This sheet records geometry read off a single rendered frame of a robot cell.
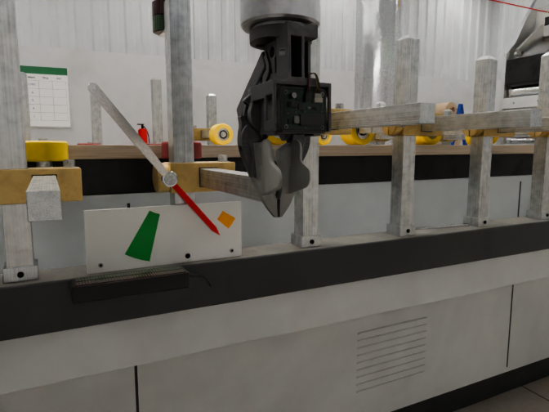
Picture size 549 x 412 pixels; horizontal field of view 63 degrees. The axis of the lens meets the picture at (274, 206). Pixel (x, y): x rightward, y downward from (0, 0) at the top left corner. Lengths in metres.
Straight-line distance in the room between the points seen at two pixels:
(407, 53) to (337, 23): 8.57
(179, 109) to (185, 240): 0.22
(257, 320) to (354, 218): 0.45
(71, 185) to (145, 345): 0.30
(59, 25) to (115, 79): 1.10
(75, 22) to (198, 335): 7.53
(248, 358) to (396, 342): 0.48
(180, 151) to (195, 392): 0.61
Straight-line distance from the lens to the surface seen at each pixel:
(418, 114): 0.69
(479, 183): 1.20
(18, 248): 0.76
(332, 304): 0.98
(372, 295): 1.04
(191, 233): 0.78
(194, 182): 0.77
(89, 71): 8.03
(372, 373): 1.41
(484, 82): 1.21
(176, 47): 0.78
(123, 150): 0.95
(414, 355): 1.50
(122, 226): 0.75
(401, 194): 1.02
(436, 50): 11.02
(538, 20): 3.73
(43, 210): 0.49
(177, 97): 0.77
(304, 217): 0.87
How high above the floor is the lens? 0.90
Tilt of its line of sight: 8 degrees down
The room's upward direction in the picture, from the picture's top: straight up
